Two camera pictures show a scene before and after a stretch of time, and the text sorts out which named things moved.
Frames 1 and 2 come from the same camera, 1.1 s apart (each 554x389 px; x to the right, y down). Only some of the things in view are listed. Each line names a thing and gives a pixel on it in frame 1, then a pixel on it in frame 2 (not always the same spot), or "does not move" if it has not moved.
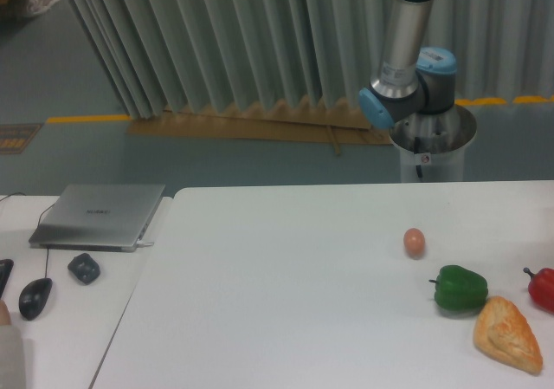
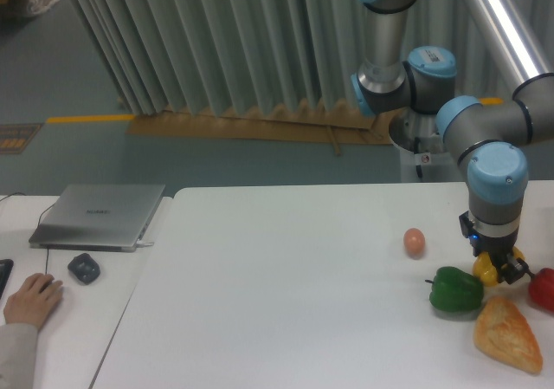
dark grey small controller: [85, 269] does not move
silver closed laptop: [98, 217] does not move
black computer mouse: [33, 297] -> [63, 291]
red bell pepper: [541, 288] does not move
